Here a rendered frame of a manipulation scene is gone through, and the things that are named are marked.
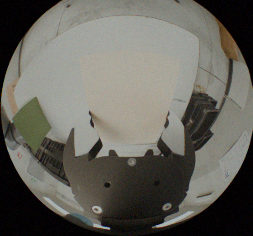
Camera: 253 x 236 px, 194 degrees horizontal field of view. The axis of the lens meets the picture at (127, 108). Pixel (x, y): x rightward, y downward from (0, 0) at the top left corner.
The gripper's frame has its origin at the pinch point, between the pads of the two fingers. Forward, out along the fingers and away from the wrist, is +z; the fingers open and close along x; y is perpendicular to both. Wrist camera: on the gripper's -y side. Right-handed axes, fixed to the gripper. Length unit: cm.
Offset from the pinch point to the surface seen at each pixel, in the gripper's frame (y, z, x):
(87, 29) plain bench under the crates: -15.7, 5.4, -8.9
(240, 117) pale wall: 18, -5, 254
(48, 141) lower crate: 31, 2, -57
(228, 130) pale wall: 70, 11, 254
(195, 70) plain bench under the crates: -8.0, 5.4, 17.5
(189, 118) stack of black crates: 27, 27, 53
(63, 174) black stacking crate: 29.2, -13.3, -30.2
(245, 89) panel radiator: -46, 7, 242
